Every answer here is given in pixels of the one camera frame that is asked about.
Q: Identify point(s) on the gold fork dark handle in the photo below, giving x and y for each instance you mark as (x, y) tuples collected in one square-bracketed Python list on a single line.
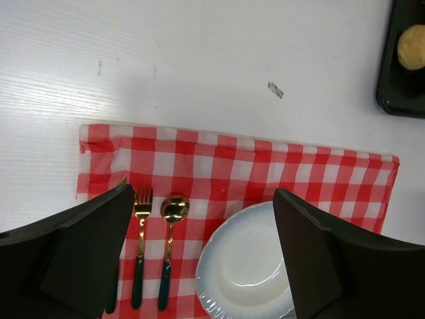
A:
[(142, 208)]

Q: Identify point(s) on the black rectangular tray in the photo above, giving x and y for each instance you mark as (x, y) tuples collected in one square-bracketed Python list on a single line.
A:
[(399, 91)]

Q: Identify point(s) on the small round bun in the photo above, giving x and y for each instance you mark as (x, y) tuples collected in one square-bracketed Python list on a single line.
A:
[(410, 48)]

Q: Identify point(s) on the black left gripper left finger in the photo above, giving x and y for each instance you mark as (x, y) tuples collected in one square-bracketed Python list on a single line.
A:
[(63, 266)]

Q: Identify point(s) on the white round plate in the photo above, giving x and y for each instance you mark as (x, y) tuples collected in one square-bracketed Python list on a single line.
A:
[(241, 271)]

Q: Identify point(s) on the gold spoon dark handle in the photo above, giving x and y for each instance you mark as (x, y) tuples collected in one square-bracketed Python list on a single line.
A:
[(173, 210)]

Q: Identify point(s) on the red white checkered cloth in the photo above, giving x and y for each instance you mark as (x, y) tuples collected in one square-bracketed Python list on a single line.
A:
[(219, 175)]

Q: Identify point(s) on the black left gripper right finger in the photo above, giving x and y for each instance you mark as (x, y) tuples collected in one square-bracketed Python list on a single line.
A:
[(339, 270)]

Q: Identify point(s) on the small tape scrap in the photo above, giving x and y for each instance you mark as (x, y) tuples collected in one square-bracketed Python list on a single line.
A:
[(276, 90)]

